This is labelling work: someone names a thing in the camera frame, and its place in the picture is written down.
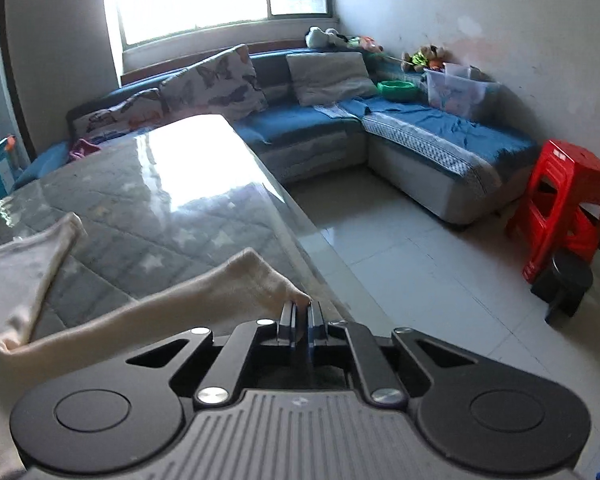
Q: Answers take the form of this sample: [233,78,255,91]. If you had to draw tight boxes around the cream white garment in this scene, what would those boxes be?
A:
[0,214,311,479]

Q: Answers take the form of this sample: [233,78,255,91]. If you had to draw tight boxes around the small black stool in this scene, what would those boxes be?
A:
[531,248,594,325]

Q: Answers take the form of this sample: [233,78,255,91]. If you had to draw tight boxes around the blue corner sofa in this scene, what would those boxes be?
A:
[23,49,540,226]

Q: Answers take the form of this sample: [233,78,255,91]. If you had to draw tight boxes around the red plastic stool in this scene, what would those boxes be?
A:
[505,140,600,283]

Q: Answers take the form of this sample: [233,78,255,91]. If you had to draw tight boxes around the pink crumpled garment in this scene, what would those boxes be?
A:
[68,139,102,162]

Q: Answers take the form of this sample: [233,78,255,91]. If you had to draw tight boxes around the flat butterfly pillow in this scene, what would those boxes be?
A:
[72,88,166,144]

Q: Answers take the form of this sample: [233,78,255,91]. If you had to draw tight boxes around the green bowl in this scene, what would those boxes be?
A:
[377,80,420,103]

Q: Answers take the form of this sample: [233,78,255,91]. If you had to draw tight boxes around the clear plastic storage box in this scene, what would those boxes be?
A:
[425,70,502,122]

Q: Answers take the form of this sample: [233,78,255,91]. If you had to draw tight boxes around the upright butterfly pillow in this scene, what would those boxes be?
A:
[160,44,268,122]

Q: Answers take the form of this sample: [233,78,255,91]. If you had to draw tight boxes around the blue children's cabinet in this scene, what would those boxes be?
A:
[0,136,16,200]

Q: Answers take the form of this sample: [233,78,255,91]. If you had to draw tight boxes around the grey cushion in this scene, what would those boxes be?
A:
[286,52,377,106]

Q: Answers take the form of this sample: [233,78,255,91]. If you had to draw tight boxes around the colourful plush toys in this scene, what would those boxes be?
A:
[401,44,449,73]

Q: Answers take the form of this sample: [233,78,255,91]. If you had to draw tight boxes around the panda plush toy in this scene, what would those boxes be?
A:
[304,26,349,50]

